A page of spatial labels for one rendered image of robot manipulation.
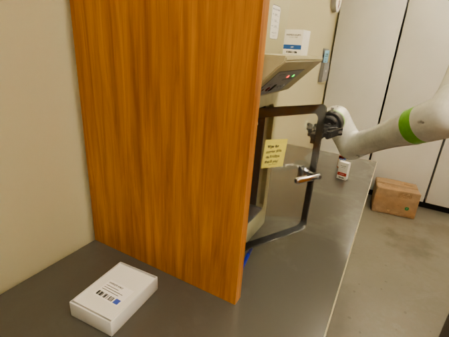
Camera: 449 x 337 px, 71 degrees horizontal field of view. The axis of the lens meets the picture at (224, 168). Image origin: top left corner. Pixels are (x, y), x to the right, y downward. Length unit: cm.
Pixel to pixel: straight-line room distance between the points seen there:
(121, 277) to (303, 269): 50
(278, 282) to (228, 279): 17
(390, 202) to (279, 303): 288
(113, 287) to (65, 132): 42
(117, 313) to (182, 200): 28
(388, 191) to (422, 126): 257
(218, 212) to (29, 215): 50
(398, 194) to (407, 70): 124
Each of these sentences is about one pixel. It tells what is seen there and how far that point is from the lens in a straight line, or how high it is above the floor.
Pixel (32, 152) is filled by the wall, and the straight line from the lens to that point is 90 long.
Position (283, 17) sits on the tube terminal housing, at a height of 160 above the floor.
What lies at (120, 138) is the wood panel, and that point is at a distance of 83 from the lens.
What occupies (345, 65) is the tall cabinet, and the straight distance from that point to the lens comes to 378.
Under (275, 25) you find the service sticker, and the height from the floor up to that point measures 158.
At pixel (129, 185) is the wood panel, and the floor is 117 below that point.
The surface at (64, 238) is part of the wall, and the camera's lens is 104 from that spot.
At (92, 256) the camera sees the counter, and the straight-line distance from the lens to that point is 100.
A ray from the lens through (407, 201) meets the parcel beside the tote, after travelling 364.
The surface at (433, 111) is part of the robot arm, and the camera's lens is 102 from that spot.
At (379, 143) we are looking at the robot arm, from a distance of 120.
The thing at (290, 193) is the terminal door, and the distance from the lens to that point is 92.
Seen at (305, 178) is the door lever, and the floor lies 120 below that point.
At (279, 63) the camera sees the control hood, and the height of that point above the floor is 150.
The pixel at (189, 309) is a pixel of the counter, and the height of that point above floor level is 94.
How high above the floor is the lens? 152
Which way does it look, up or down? 21 degrees down
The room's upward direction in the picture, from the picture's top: 4 degrees clockwise
